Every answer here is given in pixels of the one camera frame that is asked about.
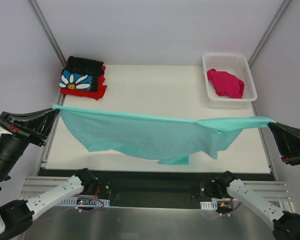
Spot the teal t shirt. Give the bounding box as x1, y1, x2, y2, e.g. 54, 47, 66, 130
52, 104, 275, 165

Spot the magenta t shirt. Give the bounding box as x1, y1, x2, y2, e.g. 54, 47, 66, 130
207, 68, 245, 99

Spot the red folded t shirt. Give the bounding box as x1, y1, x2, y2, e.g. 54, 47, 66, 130
59, 74, 107, 100

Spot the left aluminium frame post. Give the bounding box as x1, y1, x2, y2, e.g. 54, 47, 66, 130
27, 0, 67, 67

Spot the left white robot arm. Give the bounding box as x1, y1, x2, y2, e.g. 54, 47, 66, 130
0, 108, 98, 240

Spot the right aluminium frame post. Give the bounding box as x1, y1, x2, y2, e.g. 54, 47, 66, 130
248, 0, 293, 68

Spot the white cable duct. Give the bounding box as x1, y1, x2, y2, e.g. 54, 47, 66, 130
200, 201, 218, 211
57, 196, 110, 208

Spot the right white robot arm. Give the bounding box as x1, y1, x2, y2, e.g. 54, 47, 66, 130
205, 122, 300, 240

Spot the left white cable duct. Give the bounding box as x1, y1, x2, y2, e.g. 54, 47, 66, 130
57, 196, 110, 208

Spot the right white cable duct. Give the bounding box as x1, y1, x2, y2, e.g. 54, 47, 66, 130
200, 201, 218, 211

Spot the aluminium frame post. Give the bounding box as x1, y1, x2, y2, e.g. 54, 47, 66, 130
248, 0, 293, 68
27, 0, 67, 67

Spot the pink folded t shirt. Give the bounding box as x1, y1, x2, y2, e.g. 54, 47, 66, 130
101, 65, 106, 75

